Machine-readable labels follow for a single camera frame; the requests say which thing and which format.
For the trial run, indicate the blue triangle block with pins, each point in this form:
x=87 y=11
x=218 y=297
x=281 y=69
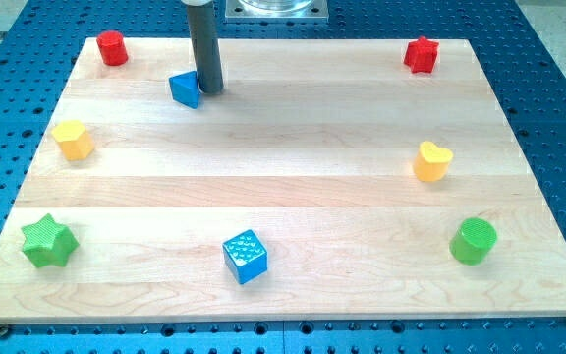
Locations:
x=185 y=90

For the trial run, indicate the light wooden board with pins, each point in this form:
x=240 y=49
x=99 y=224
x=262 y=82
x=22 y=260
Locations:
x=311 y=146

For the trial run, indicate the blue cube block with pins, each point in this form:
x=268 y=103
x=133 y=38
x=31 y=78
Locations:
x=245 y=256

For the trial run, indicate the yellow heart block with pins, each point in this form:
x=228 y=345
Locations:
x=432 y=162

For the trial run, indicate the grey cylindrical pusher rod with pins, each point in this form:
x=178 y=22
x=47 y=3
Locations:
x=203 y=34

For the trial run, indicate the red star block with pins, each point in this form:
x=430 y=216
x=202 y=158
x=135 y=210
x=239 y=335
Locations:
x=421 y=55

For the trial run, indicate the green cylinder block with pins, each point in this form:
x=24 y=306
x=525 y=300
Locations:
x=473 y=240

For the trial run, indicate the yellow hexagon block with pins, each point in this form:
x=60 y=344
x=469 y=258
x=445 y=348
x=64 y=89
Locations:
x=73 y=139

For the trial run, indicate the red cylinder block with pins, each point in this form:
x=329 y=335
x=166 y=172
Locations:
x=112 y=48

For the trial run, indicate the green star block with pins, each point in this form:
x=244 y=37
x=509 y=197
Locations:
x=48 y=243

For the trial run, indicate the blue perforated table plate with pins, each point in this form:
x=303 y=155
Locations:
x=39 y=48

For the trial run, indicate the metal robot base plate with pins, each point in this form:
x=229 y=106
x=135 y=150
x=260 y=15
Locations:
x=252 y=11

